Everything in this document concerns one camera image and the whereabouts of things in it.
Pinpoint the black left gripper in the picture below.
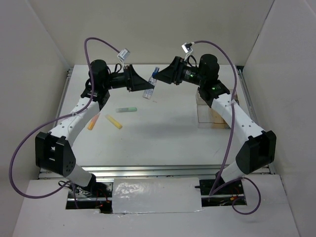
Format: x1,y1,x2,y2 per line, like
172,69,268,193
103,64,153,92

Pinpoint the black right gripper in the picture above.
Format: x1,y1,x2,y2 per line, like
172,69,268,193
153,56,205,86

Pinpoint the clear blue cap glue bottle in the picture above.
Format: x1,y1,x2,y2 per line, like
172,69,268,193
142,66,160,100

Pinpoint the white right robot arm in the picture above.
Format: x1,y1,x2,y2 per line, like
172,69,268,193
154,54,277,194

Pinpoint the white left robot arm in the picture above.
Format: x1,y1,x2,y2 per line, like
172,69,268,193
35,59,154,197

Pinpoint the green translucent highlighter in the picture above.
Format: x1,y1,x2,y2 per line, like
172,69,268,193
116,107,137,113

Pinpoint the yellow translucent highlighter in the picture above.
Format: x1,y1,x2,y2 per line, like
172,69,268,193
105,115,122,129

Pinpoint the clear compartment organizer box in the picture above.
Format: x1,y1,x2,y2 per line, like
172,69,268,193
196,90,230,129

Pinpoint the orange pink highlighter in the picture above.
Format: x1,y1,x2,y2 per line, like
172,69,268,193
87,113,100,130

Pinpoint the white taped front panel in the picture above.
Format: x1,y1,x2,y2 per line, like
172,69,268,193
112,177,202,214

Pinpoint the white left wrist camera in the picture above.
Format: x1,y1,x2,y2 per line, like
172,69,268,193
118,48,130,62

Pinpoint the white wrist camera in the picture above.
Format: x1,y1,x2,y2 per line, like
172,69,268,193
118,48,130,62
181,42,193,54

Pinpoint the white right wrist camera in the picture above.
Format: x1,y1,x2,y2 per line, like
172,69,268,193
181,42,193,54

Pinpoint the left side aluminium rail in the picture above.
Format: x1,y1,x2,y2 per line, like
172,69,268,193
56,68,74,118

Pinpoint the aluminium table edge rail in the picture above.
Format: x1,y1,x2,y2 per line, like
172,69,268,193
37,164,275,180

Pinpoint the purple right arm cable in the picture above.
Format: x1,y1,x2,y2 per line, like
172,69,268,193
192,40,262,215

